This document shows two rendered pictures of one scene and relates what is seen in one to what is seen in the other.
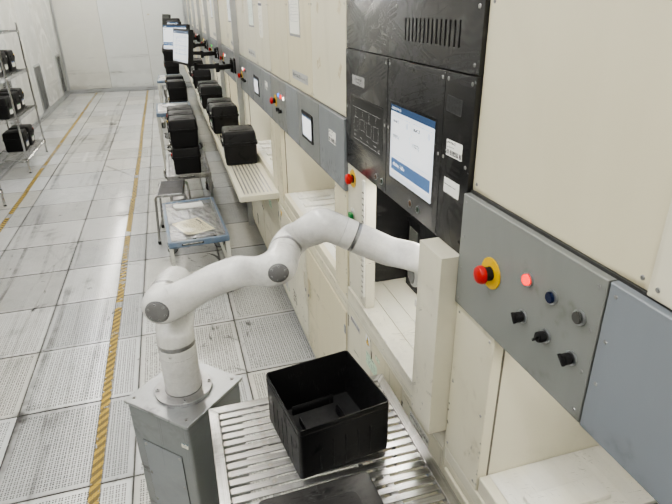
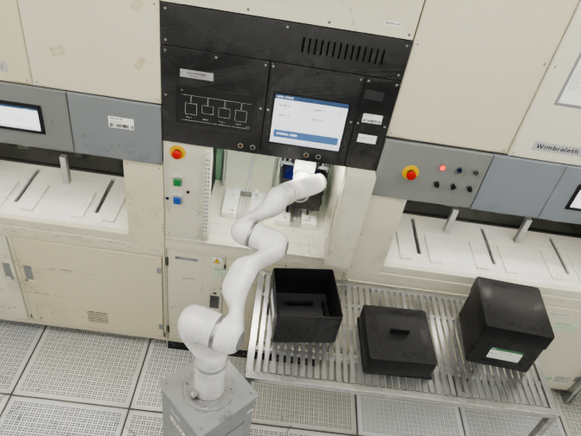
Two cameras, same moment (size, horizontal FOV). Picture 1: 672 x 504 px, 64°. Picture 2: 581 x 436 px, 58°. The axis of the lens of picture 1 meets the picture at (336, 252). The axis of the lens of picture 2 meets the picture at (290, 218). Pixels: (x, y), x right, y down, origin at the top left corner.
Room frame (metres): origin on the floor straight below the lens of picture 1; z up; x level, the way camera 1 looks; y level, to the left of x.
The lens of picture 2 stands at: (1.04, 1.57, 2.59)
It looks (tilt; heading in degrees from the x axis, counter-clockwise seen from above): 40 degrees down; 283
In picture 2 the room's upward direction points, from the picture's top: 10 degrees clockwise
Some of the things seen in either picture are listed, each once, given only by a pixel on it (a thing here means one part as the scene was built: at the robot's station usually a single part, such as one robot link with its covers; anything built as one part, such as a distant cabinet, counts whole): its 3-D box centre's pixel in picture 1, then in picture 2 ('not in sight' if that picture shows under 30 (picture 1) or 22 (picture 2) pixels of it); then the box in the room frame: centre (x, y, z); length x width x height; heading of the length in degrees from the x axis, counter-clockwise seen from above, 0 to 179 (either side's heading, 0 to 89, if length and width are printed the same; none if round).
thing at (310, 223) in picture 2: not in sight; (296, 211); (1.48, -0.50, 0.89); 0.22 x 0.21 x 0.04; 106
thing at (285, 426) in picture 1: (325, 409); (303, 304); (1.25, 0.04, 0.85); 0.28 x 0.28 x 0.17; 25
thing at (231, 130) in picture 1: (238, 144); not in sight; (4.26, 0.76, 0.93); 0.30 x 0.28 x 0.26; 13
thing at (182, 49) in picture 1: (203, 52); not in sight; (4.71, 1.06, 1.59); 0.50 x 0.41 x 0.36; 106
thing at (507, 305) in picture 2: not in sight; (502, 323); (0.41, -0.21, 0.89); 0.29 x 0.29 x 0.25; 12
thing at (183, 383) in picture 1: (180, 366); (209, 375); (1.47, 0.52, 0.85); 0.19 x 0.19 x 0.18
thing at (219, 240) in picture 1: (198, 243); not in sight; (3.87, 1.08, 0.24); 0.97 x 0.52 x 0.48; 19
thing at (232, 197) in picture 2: not in sight; (244, 203); (1.74, -0.43, 0.89); 0.22 x 0.21 x 0.04; 106
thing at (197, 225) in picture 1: (192, 225); not in sight; (3.69, 1.05, 0.47); 0.31 x 0.23 x 0.02; 38
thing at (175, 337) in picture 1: (174, 305); (203, 336); (1.50, 0.52, 1.07); 0.19 x 0.12 x 0.24; 177
